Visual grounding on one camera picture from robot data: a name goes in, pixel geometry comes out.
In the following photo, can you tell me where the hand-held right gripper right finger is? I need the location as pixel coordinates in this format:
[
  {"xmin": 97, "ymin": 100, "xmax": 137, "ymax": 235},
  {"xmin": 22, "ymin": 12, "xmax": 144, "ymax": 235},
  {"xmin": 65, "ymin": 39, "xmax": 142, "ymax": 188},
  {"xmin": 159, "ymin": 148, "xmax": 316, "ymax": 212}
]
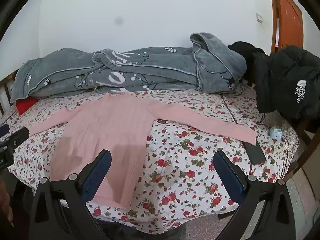
[{"xmin": 213, "ymin": 150, "xmax": 297, "ymax": 240}]

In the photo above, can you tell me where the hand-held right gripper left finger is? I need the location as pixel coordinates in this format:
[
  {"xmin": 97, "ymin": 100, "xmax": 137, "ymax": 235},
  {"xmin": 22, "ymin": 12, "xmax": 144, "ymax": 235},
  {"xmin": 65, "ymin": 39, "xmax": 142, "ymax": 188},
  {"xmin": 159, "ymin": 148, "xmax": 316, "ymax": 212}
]
[{"xmin": 29, "ymin": 149, "xmax": 112, "ymax": 240}]

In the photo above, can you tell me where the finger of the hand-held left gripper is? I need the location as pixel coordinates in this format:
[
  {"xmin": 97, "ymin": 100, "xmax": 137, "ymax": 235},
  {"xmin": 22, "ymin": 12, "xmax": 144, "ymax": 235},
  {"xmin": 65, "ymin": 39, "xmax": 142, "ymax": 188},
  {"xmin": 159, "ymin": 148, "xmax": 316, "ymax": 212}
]
[
  {"xmin": 0, "ymin": 127, "xmax": 30, "ymax": 153},
  {"xmin": 0, "ymin": 124, "xmax": 11, "ymax": 138}
]

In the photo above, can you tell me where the pink knit sweater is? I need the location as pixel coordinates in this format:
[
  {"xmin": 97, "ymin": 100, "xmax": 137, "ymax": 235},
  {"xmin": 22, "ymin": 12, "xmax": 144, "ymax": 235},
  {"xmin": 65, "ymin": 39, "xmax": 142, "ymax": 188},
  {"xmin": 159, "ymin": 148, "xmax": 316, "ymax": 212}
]
[{"xmin": 28, "ymin": 92, "xmax": 257, "ymax": 209}]

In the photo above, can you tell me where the person's left hand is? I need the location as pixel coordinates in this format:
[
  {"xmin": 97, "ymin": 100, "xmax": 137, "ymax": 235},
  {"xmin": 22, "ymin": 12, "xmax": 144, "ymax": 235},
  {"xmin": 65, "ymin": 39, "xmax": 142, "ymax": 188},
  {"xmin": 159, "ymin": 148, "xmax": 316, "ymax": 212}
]
[{"xmin": 0, "ymin": 181, "xmax": 14, "ymax": 227}]

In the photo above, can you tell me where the red pillow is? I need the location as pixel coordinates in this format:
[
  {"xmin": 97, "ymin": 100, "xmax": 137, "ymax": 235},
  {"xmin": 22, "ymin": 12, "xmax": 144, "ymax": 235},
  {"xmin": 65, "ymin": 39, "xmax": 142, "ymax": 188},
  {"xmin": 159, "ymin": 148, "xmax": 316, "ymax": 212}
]
[{"xmin": 16, "ymin": 97, "xmax": 39, "ymax": 116}]

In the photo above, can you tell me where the black phone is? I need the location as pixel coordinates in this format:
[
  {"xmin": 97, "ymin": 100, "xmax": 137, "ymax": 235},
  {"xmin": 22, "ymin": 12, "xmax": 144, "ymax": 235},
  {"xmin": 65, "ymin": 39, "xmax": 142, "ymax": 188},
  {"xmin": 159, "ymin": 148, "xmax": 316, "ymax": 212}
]
[{"xmin": 243, "ymin": 139, "xmax": 267, "ymax": 165}]

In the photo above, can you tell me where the wooden bed headboard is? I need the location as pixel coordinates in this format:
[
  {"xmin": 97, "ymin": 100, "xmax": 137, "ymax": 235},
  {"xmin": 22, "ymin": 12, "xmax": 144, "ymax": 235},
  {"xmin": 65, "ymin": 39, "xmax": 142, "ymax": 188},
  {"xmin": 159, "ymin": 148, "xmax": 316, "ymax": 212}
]
[{"xmin": 0, "ymin": 70, "xmax": 19, "ymax": 117}]

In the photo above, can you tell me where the floral bed sheet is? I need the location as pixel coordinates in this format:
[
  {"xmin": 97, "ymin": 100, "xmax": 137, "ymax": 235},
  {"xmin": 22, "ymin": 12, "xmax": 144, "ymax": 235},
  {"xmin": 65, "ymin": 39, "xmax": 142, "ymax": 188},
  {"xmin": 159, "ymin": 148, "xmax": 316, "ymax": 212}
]
[{"xmin": 0, "ymin": 84, "xmax": 300, "ymax": 235}]

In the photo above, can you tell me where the small white blue object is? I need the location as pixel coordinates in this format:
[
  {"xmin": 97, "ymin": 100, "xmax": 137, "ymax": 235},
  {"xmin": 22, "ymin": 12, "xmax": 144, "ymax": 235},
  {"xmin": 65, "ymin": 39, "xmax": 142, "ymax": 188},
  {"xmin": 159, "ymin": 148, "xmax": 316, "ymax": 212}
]
[{"xmin": 269, "ymin": 127, "xmax": 283, "ymax": 139}]

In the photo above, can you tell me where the grey printed blanket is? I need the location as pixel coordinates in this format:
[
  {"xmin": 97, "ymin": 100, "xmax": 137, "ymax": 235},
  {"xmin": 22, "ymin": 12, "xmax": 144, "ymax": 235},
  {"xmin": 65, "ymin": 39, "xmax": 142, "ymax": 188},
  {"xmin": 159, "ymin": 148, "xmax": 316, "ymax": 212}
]
[{"xmin": 10, "ymin": 32, "xmax": 247, "ymax": 103}]

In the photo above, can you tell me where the black puffer jacket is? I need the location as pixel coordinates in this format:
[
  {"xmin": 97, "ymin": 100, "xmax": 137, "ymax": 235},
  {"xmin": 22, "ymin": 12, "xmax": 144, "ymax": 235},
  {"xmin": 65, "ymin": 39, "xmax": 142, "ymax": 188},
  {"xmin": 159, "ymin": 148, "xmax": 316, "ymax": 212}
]
[{"xmin": 252, "ymin": 45, "xmax": 320, "ymax": 121}]

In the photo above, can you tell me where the black cloth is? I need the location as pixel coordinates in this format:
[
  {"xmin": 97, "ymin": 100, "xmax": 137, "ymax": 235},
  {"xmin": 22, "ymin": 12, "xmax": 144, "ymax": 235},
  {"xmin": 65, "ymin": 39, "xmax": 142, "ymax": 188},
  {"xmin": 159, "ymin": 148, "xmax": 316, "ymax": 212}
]
[{"xmin": 227, "ymin": 41, "xmax": 266, "ymax": 67}]

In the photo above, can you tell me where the orange wooden door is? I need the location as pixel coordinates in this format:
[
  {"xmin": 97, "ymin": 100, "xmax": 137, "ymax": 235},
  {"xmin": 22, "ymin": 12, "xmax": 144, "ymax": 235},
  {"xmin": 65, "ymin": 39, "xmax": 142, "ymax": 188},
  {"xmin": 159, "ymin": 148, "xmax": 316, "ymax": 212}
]
[{"xmin": 267, "ymin": 0, "xmax": 304, "ymax": 53}]

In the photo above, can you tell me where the thin black cable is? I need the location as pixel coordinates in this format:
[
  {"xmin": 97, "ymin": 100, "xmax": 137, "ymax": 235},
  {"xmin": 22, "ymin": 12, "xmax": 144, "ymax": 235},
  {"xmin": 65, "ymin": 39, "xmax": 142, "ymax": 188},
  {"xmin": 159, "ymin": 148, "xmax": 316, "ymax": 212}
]
[{"xmin": 235, "ymin": 84, "xmax": 269, "ymax": 130}]

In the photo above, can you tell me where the wooden bed side rail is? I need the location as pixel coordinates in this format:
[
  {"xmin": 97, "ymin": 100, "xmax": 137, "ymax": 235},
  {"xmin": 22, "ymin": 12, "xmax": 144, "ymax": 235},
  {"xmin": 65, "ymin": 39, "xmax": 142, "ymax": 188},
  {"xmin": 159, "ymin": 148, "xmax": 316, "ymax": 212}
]
[{"xmin": 283, "ymin": 129, "xmax": 320, "ymax": 183}]

